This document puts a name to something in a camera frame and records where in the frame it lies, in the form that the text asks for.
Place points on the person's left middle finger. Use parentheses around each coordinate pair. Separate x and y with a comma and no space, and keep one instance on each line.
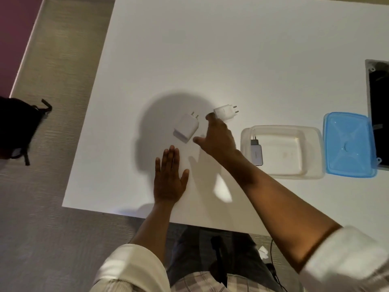
(171,158)

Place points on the black bag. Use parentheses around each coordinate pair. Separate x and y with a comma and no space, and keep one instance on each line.
(15,127)

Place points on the person's right hand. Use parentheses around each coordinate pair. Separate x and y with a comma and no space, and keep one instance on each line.
(220,139)

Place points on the person's left hand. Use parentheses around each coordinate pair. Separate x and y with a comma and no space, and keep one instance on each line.
(167,185)

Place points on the blue plastic container lid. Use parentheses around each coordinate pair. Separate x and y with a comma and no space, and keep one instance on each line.
(349,145)

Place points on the white square charger adapter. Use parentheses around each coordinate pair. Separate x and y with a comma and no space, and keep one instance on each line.
(185,129)

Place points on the person's left forearm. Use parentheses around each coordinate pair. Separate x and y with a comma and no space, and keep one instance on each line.
(153,225)

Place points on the white paper scrap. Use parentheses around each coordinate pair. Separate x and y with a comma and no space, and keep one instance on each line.
(263,253)

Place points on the person's left thumb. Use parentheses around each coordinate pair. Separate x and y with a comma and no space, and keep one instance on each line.
(184,176)

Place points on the clear plastic container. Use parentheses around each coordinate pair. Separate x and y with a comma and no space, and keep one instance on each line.
(285,167)

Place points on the white checked shirt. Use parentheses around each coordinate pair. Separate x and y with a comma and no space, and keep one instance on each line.
(130,270)

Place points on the white round-pin charger adapter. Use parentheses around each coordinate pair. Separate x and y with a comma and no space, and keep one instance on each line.
(225,112)

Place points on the black clip-on device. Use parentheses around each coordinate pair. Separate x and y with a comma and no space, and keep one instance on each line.
(218,258)

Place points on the grey trousers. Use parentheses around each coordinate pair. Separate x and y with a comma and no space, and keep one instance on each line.
(194,252)

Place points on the person's right thumb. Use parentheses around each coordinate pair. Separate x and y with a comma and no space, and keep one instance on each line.
(200,140)

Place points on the person's right forearm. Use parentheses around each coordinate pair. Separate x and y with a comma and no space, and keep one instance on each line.
(282,209)

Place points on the grey charger adapter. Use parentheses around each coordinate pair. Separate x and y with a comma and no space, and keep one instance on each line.
(257,153)

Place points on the person's left little finger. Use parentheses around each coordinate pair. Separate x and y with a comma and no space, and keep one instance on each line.
(157,167)

